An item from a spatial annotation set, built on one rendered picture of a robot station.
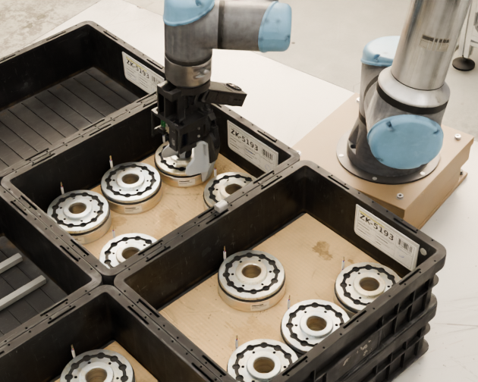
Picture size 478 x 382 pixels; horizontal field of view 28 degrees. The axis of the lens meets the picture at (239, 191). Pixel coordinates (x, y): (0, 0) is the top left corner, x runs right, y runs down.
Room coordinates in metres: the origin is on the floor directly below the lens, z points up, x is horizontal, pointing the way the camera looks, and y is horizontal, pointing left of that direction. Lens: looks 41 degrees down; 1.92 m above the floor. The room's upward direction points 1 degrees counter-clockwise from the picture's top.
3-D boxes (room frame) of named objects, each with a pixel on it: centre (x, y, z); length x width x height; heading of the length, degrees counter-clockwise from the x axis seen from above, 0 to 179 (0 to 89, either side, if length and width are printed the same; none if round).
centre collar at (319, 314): (0.90, -0.11, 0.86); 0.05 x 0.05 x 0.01
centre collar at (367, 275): (0.97, -0.19, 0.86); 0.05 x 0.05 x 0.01
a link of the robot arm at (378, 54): (1.36, -0.28, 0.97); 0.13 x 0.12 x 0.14; 177
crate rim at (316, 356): (0.95, -0.06, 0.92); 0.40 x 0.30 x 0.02; 132
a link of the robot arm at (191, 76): (1.26, 0.07, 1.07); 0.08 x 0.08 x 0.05
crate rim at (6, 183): (1.18, 0.14, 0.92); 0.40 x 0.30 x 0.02; 132
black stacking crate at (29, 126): (1.40, 0.34, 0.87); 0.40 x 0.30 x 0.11; 132
